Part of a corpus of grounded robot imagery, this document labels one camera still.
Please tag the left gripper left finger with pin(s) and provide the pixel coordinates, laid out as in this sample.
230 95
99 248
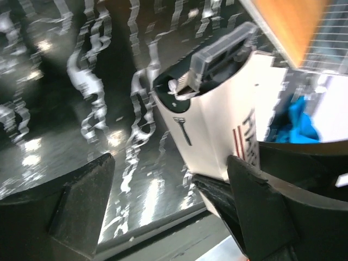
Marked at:
60 219

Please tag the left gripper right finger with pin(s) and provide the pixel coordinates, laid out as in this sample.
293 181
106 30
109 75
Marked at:
289 208

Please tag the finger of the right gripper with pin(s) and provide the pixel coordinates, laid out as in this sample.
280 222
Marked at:
220 195

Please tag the white Harry's box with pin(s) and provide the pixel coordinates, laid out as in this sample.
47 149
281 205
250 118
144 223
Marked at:
218 100

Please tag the blue crumpled cloth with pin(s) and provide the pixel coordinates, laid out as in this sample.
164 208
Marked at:
293 125

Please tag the white wire shelf cart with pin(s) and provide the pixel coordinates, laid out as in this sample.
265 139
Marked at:
310 35

